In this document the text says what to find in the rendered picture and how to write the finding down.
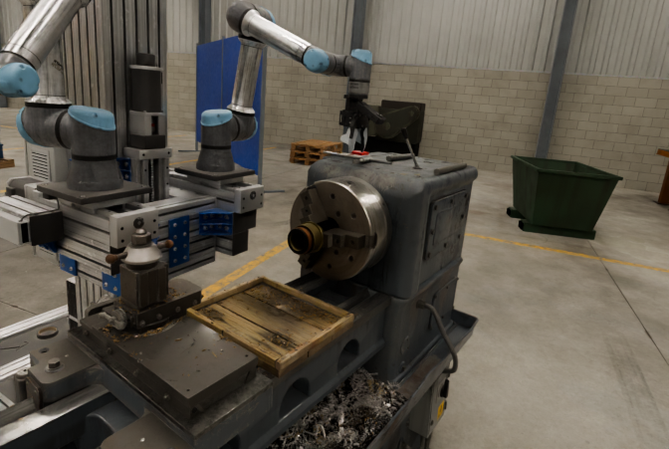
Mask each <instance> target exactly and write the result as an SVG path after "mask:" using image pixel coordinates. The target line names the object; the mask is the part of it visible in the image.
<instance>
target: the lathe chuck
mask: <svg viewBox="0 0 669 449"><path fill-rule="evenodd" d="M345 181H349V182H352V183H354V185H349V184H347V183H345ZM315 186H316V188H317V191H318V194H319V196H320V199H321V201H322V203H323V205H324V208H325V211H326V213H327V216H328V217H331V219H329V220H327V221H325V222H323V223H321V224H318V225H319V226H321V227H322V228H323V230H324V231H327V230H330V229H332V228H333V227H334V225H333V222H334V220H335V221H336V223H337V224H338V227H339V228H341V229H345V230H349V231H353V232H357V233H361V234H365V235H369V236H373V235H374V234H375V238H374V246H373V248H371V247H370V248H366V247H364V248H361V249H359V250H353V249H349V248H347V247H343V248H337V247H333V246H331V247H328V248H327V247H324V249H323V251H322V252H321V254H320V256H319V257H318V259H317V260H316V262H315V264H314V265H313V267H312V271H313V272H314V273H316V274H317V275H319V276H320V277H322V278H325V279H328V280H332V281H343V280H347V279H349V278H352V277H353V276H355V275H357V274H359V273H361V272H363V270H364V269H365V270H367V269H368V268H370V267H371V266H373V265H374V264H375V263H376V262H377V260H378V259H379V258H380V256H381V254H382V252H383V250H384V247H385V243H386V236H387V228H386V220H385V216H384V213H383V210H382V208H381V205H380V203H379V202H378V200H377V198H376V197H375V196H374V194H373V193H372V192H371V191H370V190H369V189H368V188H367V187H366V186H364V185H363V184H362V183H360V182H358V181H356V180H354V179H351V178H346V177H336V178H331V179H325V180H319V181H315ZM307 188H308V186H306V187H305V188H304V189H303V190H302V191H301V192H300V193H299V194H298V196H297V198H296V199H295V201H294V204H293V207H292V211H291V217H290V228H291V230H293V229H295V228H296V227H297V226H299V225H302V224H301V221H300V219H302V218H304V216H303V214H302V211H301V208H303V207H304V204H303V201H302V199H301V196H300V194H301V193H303V192H305V191H307ZM373 233H374V234H373ZM365 270H364V271H365Z"/></svg>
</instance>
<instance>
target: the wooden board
mask: <svg viewBox="0 0 669 449"><path fill-rule="evenodd" d="M264 277H265V276H260V277H259V278H256V279H255V280H254V279H253V280H250V281H249V282H248V281H247V282H248V284H247V282H244V283H242V284H240V285H237V286H234V287H232V288H230V289H227V290H228V291H227V290H226V291H222V292H219V293H216V294H214V295H212V296H210V297H207V298H205V299H202V300H201V304H199V305H196V306H194V307H192V308H189V309H187V315H188V316H189V317H191V318H192V319H194V320H196V321H197V322H199V323H201V324H202V325H204V326H206V327H208V328H209V329H211V330H213V331H214V332H216V333H218V334H220V335H222V336H223V337H227V338H228V339H229V340H232V342H234V343H236V344H238V345H239V346H241V347H243V348H244V349H246V350H248V351H250V352H251V353H253V354H255V355H256V356H257V357H258V364H257V365H258V366H259V367H261V368H263V369H264V370H266V371H268V372H269V373H271V374H273V375H275V376H276V377H278V378H280V377H282V376H283V375H285V374H286V373H288V372H289V371H290V370H292V369H293V368H295V367H296V366H298V365H299V364H300V363H302V362H303V361H305V360H306V359H307V358H308V357H311V356H312V355H313V354H315V353H316V352H318V351H319V350H321V349H322V348H323V347H325V346H326V345H328V344H329V343H331V342H332V340H334V339H336V338H337V337H339V336H340V335H342V334H343V333H345V332H346V331H348V330H349V329H350V328H352V326H353V320H354V314H350V313H349V312H347V311H345V310H343V309H341V308H338V307H335V306H333V305H331V304H328V303H325V302H324V301H322V300H319V299H317V298H314V297H311V296H309V295H307V294H304V293H302V292H300V291H298V290H296V289H294V288H291V287H289V286H287V285H284V284H282V283H280V282H279V283H277V281H274V280H271V279H269V278H268V277H265V278H264ZM260 284H262V285H264V287H262V289H263V290H262V289H261V290H262V291H261V290H260V289H259V288H260ZM257 286H258V289H257V288H256V287H257ZM254 287H255V288H256V289H257V290H255V289H254ZM265 287H266V288H265ZM268 287H270V291H269V288H268ZM271 288H272V289H271ZM248 289H250V290H249V291H248ZM253 289H254V290H255V291H254V290H253ZM266 289H267V292H266ZM273 289H274V290H273ZM275 289H276V290H275ZM251 290H252V291H253V292H254V294H252V293H253V292H252V291H251ZM271 290H272V292H273V293H270V292H271ZM278 290H279V291H278ZM250 291H251V292H250ZM256 291H259V292H260V293H258V292H257V293H255V292H256ZM275 291H276V292H275ZM277 291H278V292H279V293H280V294H278V292H277ZM242 293H245V294H246V295H244V294H242ZM262 293H263V294H264V293H265V294H264V295H262ZM266 293H267V295H269V294H270V295H269V296H272V297H271V298H272V299H273V297H275V299H276V298H277V300H275V299H273V300H271V301H273V302H271V301H269V300H270V299H268V300H267V298H269V297H268V296H267V295H266ZM237 294H238V295H237ZM250 294H251V295H250ZM258 294H260V295H258ZM273 294H274V296H273ZM283 295H284V297H285V298H283ZM232 296H233V297H234V298H233V299H232ZM260 296H261V297H260ZM263 296H264V298H262V297H263ZM278 296H279V297H278ZM242 297H243V298H242ZM258 297H260V298H262V299H264V300H259V299H260V298H258ZM266 297H267V298H266ZM291 297H294V298H295V299H292V298H291ZM208 298H209V299H208ZM248 298H250V299H248ZM255 298H258V299H255ZM252 299H253V300H252ZM290 299H291V300H290ZM221 300H222V301H221ZM224 300H225V302H224ZM237 300H238V301H237ZM228 301H230V302H228ZM243 301H244V302H243ZM255 301H256V302H255ZM265 301H266V302H268V303H266V302H265ZM275 301H276V302H275ZM296 301H297V302H296ZM299 301H300V302H299ZM252 302H253V303H252ZM263 302H265V304H264V303H263ZM301 302H302V303H303V304H302V303H301ZM219 303H220V304H219ZM221 303H222V304H221ZM230 303H231V304H230ZM279 303H281V304H279ZM285 303H286V304H285ZM211 304H213V305H212V306H211ZM275 304H276V305H279V306H276V305H275ZM216 305H217V306H216ZM284 305H285V306H284ZM299 305H300V306H299ZM208 306H209V307H208ZM220 306H221V307H220ZM294 306H295V307H296V308H295V309H294ZM311 306H312V307H315V308H318V310H316V309H315V308H312V307H311ZM291 308H293V310H292V309H291ZM299 308H300V309H299ZM304 308H305V309H304ZM210 309H212V310H211V311H210ZM247 309H248V310H247ZM289 309H290V310H291V311H290V310H289ZM298 309H299V310H300V311H298ZM200 310H201V311H202V310H203V311H202V312H201V311H200ZM308 310H309V311H310V312H309V311H308ZM314 310H315V311H314ZM196 311H197V312H196ZM206 311H207V312H206ZM293 311H294V312H293ZM198 312H199V313H198ZM216 312H217V314H216ZM219 312H220V313H219ZM235 312H237V313H235ZM304 312H305V313H304ZM204 313H207V314H204ZM233 313H234V314H233ZM310 313H311V314H310ZM325 313H327V314H328V315H325ZM209 314H210V315H209ZM223 314H224V315H225V316H224V315H223ZM304 314H305V315H307V316H309V318H307V316H305V315H304ZM313 314H314V315H315V316H314V315H313ZM319 314H320V315H319ZM322 314H323V315H322ZM236 315H239V316H236ZM311 315H313V316H312V317H310V316H311ZM330 315H331V316H330ZM201 316H202V317H201ZM221 316H222V318H221ZM256 316H257V317H256ZM207 317H211V318H208V319H207ZM219 317H220V318H219ZM300 317H303V318H302V319H300ZM328 317H329V318H334V319H331V320H327V319H328ZM335 317H337V319H335ZM320 318H321V319H320ZM325 318H327V319H325ZM339 318H340V319H339ZM209 321H210V322H209ZM216 321H221V322H216ZM314 321H315V322H314ZM331 321H333V325H332V324H330V322H331ZM334 321H336V323H334ZM211 322H212V323H213V324H212V323H211ZM309 322H310V324H311V325H312V326H311V325H310V324H309ZM225 326H226V327H225ZM315 327H316V328H315ZM302 328H303V329H302ZM321 328H323V329H321ZM277 330H278V331H277ZM287 330H288V331H287ZM321 330H322V331H321ZM277 336H278V337H277ZM276 337H277V339H276ZM288 338H289V339H288ZM262 339H264V340H265V341H262ZM278 339H279V340H278ZM271 340H272V341H271ZM280 340H281V341H282V342H280V343H278V342H275V341H280ZM290 340H291V341H290ZM285 341H286V342H285ZM250 342H251V343H250ZM288 342H289V343H288ZM290 342H291V343H290ZM249 343H250V344H249ZM287 343H288V346H287ZM292 343H294V344H292ZM299 344H302V345H299ZM280 345H281V346H280ZM294 348H296V349H297V350H294ZM268 349H269V350H268ZM292 349H293V350H292ZM288 350H289V351H290V352H288ZM278 351H279V352H280V355H279V354H278ZM282 355H283V356H282ZM279 360H280V361H281V362H279Z"/></svg>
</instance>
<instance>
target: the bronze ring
mask: <svg viewBox="0 0 669 449"><path fill-rule="evenodd" d="M323 232H325V231H324V230H323V228H322V227H321V226H319V225H318V224H316V223H315V222H312V221H307V222H305V223H303V224H302V225H299V226H297V227H296V228H295V229H293V230H291V231H290V232H289V234H288V245H289V247H290V249H291V250H292V251H293V252H294V253H295V254H298V255H301V254H309V253H316V252H318V251H320V249H321V248H322V246H323V244H324V234H323Z"/></svg>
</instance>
